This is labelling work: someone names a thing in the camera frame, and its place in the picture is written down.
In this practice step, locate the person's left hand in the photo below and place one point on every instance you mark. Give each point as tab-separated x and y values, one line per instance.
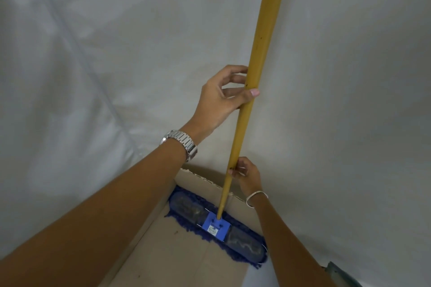
210	103

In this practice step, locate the silver metal wristwatch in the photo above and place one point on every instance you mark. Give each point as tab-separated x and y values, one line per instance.
183	139

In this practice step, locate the person's left thumb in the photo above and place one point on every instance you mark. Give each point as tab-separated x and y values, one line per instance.
247	97

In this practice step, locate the person's left forearm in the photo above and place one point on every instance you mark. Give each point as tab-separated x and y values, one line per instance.
101	216

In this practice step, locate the person's right forearm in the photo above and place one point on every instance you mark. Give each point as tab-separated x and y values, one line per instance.
289	249

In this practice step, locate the person's right fingers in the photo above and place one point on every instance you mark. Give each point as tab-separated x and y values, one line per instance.
241	166

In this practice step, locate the person's right hand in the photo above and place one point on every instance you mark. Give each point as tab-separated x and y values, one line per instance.
251	179

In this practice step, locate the dark green object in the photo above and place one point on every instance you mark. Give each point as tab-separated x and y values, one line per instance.
338	277

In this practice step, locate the brown cardboard sheet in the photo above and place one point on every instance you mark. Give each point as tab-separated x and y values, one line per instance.
175	256

